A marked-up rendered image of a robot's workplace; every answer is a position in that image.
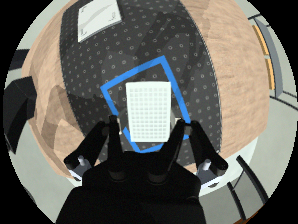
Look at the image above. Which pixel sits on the blue tape outline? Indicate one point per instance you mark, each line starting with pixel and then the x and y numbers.
pixel 134 71

